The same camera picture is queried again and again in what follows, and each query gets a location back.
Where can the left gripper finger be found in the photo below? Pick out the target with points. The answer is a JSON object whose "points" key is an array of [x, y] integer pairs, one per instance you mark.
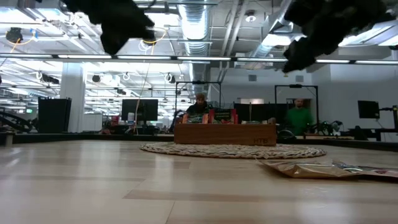
{"points": [[146, 28]]}

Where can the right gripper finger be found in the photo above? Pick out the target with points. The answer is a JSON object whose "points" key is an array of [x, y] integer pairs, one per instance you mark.
{"points": [[300, 56]]}

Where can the red tea packet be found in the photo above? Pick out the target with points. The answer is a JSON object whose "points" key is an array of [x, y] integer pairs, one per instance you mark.
{"points": [[223, 116]]}

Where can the orange tea packet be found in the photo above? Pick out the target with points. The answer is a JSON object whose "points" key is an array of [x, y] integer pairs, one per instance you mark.
{"points": [[194, 119]]}

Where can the beige tea packet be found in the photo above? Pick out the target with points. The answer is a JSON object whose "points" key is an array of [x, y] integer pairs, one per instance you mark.
{"points": [[308, 170], [373, 170]]}

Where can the black background robot arm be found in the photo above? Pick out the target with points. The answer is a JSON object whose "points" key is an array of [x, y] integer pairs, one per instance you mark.
{"points": [[14, 123], [326, 126]]}

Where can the wooden tea organizer box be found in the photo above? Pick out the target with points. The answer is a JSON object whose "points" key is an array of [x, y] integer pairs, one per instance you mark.
{"points": [[225, 135]]}

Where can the black round ceiling speaker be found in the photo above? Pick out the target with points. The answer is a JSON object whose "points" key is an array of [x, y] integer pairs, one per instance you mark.
{"points": [[96, 78]]}

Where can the white ceiling sensor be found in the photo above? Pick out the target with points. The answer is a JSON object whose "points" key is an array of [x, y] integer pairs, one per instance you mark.
{"points": [[250, 18]]}

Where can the person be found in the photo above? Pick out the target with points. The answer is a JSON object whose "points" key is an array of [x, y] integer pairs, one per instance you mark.
{"points": [[115, 119], [199, 109], [298, 119]]}

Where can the black partition screen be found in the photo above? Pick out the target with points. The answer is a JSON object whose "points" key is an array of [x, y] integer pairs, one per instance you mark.
{"points": [[258, 113]]}

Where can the large black computer monitor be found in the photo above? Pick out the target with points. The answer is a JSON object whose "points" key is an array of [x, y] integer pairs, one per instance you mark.
{"points": [[140, 109]]}

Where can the white building column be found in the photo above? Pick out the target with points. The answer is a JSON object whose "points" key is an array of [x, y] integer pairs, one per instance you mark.
{"points": [[73, 93]]}

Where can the small black monitor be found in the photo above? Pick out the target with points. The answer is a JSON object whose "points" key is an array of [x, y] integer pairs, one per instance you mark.
{"points": [[368, 109]]}

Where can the white plastic bottle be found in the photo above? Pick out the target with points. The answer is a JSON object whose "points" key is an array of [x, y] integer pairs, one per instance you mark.
{"points": [[131, 117]]}

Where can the black desk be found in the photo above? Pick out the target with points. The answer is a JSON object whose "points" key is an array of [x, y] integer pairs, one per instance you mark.
{"points": [[379, 130]]}

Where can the black tall cabinet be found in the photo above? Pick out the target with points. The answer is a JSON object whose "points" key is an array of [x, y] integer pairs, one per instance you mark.
{"points": [[54, 115]]}

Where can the round woven placemat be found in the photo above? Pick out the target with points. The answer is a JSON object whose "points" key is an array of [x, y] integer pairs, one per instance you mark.
{"points": [[231, 151]]}

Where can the grey bin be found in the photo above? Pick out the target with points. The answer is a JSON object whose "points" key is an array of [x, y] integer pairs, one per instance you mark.
{"points": [[6, 138]]}

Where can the grey wall vent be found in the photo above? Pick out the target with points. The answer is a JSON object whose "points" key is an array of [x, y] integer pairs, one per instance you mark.
{"points": [[299, 78], [252, 77]]}

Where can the black gantry frame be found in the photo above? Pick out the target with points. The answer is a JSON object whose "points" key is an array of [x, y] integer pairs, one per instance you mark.
{"points": [[199, 82], [295, 86]]}

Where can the long ceiling light rail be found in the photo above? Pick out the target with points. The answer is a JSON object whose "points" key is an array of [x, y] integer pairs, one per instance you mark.
{"points": [[84, 56]]}

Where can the black table frame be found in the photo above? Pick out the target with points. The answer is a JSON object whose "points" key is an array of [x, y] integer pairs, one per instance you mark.
{"points": [[93, 137]]}

